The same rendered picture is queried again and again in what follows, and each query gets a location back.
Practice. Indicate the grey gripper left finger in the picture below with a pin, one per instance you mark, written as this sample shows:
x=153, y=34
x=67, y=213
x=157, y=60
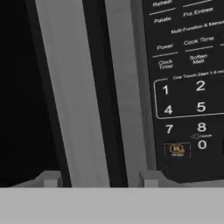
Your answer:
x=49, y=177

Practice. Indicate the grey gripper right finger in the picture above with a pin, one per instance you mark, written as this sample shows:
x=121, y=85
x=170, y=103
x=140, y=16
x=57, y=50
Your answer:
x=151, y=176

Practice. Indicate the black and grey microwave oven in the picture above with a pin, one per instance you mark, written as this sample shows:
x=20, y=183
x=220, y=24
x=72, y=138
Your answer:
x=186, y=96

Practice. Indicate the black microwave door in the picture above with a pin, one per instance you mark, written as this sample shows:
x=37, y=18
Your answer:
x=20, y=93

